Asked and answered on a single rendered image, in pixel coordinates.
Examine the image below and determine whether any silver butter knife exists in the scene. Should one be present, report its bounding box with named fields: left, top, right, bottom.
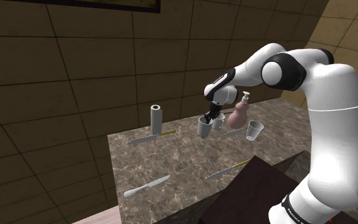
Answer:
left=123, top=174, right=172, bottom=199

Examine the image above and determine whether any large yellow-handled knife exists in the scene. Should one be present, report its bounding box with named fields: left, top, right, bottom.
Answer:
left=127, top=130, right=177, bottom=146

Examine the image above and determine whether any white paper towel roll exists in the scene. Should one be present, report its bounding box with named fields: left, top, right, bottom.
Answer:
left=150, top=104, right=163, bottom=136

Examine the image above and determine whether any small dark-handled knife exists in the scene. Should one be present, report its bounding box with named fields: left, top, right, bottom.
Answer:
left=223, top=127, right=248, bottom=137

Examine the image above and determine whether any grey cup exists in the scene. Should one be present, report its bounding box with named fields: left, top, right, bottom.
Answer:
left=197, top=115, right=214, bottom=138

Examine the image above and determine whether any white mug with handle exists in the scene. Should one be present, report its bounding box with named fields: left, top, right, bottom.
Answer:
left=211, top=113, right=226, bottom=130

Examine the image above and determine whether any clear glass tumbler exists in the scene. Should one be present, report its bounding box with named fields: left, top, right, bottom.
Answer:
left=245, top=120, right=265, bottom=143

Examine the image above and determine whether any slim yellow-handled knife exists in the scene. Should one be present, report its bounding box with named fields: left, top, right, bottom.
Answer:
left=203, top=158, right=251, bottom=181

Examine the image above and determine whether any pink soap dispenser bottle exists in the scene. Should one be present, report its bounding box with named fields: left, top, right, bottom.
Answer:
left=227, top=91, right=251, bottom=130

